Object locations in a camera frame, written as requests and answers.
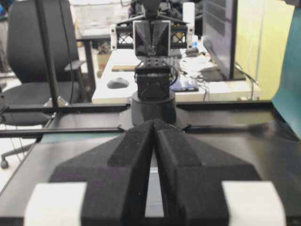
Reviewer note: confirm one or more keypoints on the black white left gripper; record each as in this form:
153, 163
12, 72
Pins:
151, 38

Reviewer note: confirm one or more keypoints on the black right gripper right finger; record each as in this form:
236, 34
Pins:
212, 187

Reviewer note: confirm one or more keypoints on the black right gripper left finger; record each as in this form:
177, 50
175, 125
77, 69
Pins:
104, 186

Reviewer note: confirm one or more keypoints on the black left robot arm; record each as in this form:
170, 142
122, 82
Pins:
153, 99

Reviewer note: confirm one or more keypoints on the cardboard box under desk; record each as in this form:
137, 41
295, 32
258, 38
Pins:
102, 60

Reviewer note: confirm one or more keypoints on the black computer mouse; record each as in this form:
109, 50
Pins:
117, 83

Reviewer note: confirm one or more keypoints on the white office desk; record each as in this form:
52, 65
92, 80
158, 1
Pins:
208, 91

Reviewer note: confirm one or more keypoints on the black computer monitor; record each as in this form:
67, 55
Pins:
219, 35

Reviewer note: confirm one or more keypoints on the teal backdrop sheet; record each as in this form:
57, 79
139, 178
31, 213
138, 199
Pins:
287, 99

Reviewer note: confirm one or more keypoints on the black office chair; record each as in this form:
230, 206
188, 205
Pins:
26, 56

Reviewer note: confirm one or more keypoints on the black metal frame post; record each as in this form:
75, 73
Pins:
57, 101

